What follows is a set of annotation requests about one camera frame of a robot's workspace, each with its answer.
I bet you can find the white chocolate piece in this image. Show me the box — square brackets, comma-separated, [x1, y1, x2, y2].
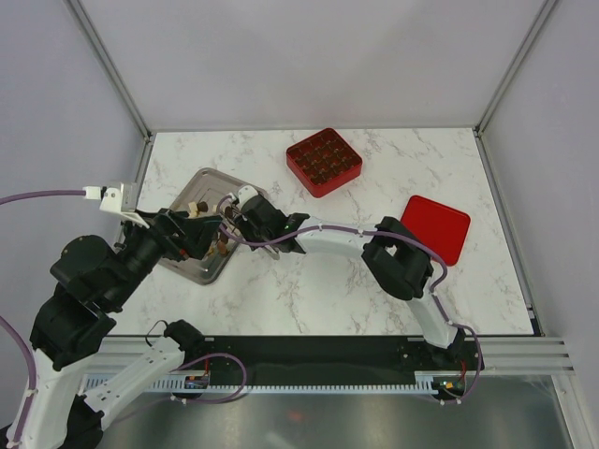
[187, 201, 198, 218]

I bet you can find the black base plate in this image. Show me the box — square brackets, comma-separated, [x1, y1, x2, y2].
[193, 336, 484, 387]

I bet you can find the white cable duct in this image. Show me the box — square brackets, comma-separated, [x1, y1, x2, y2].
[79, 369, 469, 398]

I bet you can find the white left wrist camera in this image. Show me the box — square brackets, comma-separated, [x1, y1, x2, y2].
[83, 182, 150, 228]

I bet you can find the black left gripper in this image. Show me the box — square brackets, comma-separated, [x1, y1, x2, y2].
[108, 205, 225, 307]

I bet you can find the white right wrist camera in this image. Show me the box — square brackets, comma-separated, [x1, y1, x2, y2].
[229, 184, 259, 207]

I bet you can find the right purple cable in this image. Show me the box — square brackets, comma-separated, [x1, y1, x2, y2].
[213, 194, 483, 407]

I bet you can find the red box lid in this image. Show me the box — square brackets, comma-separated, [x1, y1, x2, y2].
[401, 196, 471, 267]

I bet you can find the purple cable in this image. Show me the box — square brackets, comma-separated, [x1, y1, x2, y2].
[0, 188, 88, 441]
[213, 194, 483, 407]

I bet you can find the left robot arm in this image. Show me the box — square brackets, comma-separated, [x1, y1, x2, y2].
[1, 209, 222, 448]

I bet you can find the red chocolate box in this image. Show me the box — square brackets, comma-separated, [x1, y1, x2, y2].
[285, 128, 363, 198]

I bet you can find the aluminium frame rail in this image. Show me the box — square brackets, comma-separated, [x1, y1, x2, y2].
[476, 336, 577, 375]

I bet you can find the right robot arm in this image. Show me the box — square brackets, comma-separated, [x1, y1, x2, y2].
[233, 186, 465, 369]

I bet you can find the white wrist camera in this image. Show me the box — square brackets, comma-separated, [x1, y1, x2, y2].
[83, 182, 150, 228]
[229, 184, 259, 207]

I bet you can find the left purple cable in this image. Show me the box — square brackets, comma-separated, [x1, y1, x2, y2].
[0, 188, 88, 441]

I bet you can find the stainless steel tray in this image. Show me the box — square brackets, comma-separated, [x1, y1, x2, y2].
[159, 167, 248, 285]

